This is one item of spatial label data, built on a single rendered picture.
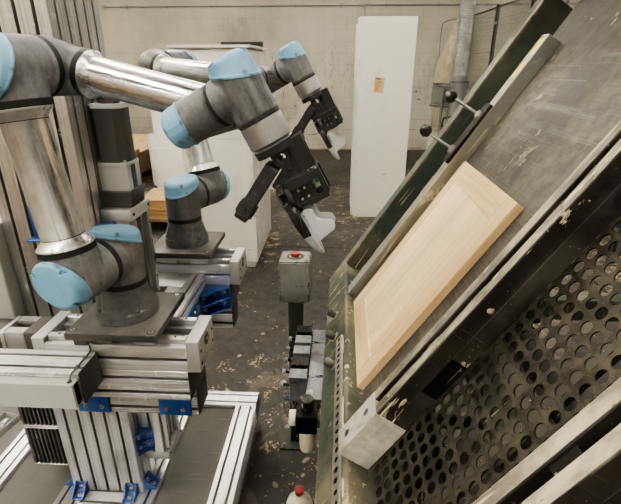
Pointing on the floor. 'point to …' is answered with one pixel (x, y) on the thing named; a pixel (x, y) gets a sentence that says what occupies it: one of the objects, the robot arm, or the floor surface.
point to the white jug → (299, 496)
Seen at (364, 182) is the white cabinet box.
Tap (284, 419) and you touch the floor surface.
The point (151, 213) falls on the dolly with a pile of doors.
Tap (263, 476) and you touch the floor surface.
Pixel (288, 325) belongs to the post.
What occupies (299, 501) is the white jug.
